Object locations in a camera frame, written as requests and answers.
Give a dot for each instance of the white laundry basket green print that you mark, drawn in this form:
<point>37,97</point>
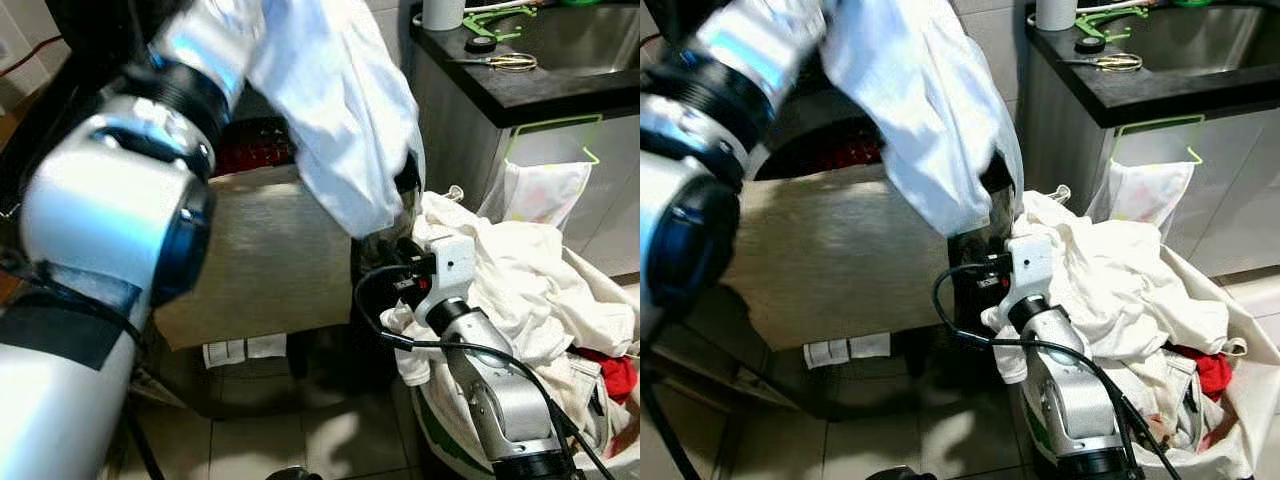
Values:
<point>1250,400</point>
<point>440,440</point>

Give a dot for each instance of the white paper towel roll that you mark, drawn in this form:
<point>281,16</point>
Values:
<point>443,12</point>
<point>1055,12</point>

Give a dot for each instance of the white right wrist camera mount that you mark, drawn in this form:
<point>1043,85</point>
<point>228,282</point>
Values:
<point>455,265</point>
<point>1032,265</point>

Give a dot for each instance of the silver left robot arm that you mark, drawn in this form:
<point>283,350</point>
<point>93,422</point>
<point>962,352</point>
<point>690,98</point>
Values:
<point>110,220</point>
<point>690,200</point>

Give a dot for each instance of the red cloth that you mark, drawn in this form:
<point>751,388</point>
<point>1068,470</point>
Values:
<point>1213,370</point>
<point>615,375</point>

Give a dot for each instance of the white shirt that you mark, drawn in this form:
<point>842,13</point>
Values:
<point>1110,280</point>
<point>520,280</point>

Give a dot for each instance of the beige cloth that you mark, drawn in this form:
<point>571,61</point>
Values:
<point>840,260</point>
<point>260,260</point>

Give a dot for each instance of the steel sink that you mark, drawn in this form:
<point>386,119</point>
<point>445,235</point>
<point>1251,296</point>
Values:
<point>1200,35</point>
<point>590,35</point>

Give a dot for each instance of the green clothes hanger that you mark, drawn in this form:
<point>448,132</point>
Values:
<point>495,22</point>
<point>1105,22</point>

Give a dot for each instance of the grey cabinet black counter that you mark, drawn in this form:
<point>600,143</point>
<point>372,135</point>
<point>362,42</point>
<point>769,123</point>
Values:
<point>560,100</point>
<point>1180,100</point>

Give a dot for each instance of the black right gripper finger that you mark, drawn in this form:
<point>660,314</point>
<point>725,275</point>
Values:
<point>380,245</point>
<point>998,175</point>
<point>408,175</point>
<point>970,245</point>

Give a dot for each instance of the red clothes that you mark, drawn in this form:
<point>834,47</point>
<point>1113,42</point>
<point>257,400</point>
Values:
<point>850,150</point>
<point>255,150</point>

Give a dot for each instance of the scissors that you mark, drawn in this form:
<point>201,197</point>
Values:
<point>505,62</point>
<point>1115,62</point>

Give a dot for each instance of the large white garment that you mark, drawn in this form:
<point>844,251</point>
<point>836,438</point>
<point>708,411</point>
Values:
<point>930,110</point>
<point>340,110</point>

